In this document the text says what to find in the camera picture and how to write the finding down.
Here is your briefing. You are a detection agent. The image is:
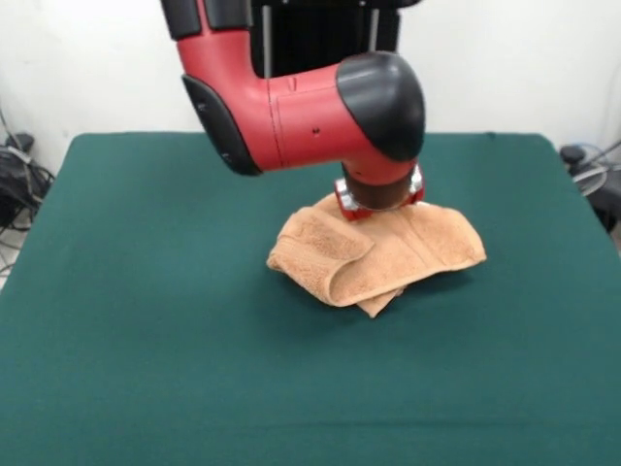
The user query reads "black round knob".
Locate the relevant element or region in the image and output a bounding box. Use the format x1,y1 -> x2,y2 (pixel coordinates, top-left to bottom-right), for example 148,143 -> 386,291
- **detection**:
560,145 -> 589,169

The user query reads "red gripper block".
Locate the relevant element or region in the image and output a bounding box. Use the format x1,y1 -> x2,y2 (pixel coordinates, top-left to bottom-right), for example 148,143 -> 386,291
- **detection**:
333,164 -> 427,224

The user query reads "small black device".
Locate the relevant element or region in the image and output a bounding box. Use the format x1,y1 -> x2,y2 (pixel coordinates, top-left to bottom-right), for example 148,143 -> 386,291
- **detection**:
5,132 -> 36,152

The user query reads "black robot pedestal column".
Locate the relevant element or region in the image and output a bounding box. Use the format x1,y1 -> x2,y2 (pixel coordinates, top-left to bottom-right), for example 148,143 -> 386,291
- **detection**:
249,0 -> 413,80

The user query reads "black cable bundle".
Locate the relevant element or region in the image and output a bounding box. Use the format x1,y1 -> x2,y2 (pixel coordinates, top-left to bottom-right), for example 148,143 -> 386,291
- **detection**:
0,145 -> 56,232

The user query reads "dark green table cloth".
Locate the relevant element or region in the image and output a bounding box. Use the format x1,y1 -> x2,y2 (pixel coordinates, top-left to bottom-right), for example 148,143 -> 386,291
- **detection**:
0,131 -> 621,466

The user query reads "tan terry towel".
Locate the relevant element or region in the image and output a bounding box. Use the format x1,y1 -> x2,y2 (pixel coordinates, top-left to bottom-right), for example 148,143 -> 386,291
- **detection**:
265,196 -> 487,319

